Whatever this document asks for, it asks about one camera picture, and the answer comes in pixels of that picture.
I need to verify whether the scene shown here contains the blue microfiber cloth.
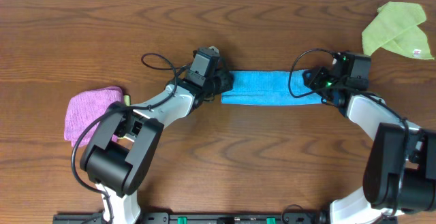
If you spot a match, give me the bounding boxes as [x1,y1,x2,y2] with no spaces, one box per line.
[221,70,321,106]

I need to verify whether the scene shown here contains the light green folded cloth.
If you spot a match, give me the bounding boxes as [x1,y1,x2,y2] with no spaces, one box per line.
[123,95,131,106]

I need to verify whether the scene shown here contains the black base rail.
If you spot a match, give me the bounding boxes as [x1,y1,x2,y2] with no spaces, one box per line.
[52,210,399,224]

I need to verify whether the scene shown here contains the purple folded microfiber cloth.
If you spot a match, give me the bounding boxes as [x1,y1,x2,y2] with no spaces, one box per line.
[64,86,123,147]

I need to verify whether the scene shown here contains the green microfiber cloth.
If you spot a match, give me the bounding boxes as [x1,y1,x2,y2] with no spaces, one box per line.
[362,1,434,60]

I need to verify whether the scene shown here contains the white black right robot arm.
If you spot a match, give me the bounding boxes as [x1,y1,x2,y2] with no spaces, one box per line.
[302,52,435,223]

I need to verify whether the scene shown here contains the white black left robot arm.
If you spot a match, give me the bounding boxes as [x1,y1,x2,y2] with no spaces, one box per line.
[72,46,234,223]

